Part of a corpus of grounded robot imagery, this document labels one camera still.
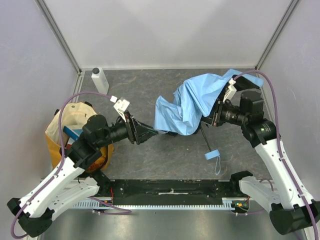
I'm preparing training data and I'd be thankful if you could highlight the light blue folding umbrella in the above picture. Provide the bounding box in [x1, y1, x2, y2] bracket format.
[152, 68, 265, 176]

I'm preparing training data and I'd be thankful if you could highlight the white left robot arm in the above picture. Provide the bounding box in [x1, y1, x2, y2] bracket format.
[7, 111, 158, 238]

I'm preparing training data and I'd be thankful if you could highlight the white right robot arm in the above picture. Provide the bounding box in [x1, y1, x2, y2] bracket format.
[201, 77, 320, 235]

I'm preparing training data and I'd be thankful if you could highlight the blue book in bag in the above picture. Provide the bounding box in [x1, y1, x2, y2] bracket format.
[63, 125, 83, 141]

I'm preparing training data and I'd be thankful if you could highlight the white plastic bottle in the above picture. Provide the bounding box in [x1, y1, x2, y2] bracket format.
[91, 67, 109, 95]

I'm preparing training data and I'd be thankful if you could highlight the red box in bag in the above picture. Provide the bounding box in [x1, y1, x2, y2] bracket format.
[65, 138, 75, 149]

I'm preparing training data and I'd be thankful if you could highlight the yellow canvas tote bag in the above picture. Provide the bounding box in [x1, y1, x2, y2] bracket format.
[45, 102, 114, 173]

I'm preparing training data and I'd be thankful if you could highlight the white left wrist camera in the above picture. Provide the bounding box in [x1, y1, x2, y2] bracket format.
[110, 95, 130, 120]

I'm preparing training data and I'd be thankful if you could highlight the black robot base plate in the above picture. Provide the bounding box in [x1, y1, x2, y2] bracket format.
[103, 179, 247, 198]

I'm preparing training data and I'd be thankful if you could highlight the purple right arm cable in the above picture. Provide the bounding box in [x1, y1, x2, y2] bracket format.
[232, 70, 320, 240]

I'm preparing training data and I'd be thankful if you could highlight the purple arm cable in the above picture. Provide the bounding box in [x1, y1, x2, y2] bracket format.
[11, 91, 132, 238]
[232, 70, 320, 240]

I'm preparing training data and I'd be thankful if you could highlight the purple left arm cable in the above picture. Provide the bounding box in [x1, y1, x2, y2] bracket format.
[11, 91, 132, 238]

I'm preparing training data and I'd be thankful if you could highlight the slotted cable duct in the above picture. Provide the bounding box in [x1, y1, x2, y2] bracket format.
[69, 197, 241, 210]

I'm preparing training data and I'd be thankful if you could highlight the aluminium corner post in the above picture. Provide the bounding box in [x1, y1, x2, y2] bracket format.
[35, 0, 82, 74]
[254, 0, 301, 70]

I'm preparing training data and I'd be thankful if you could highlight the left aluminium corner post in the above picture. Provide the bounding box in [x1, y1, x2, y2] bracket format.
[35, 0, 82, 74]

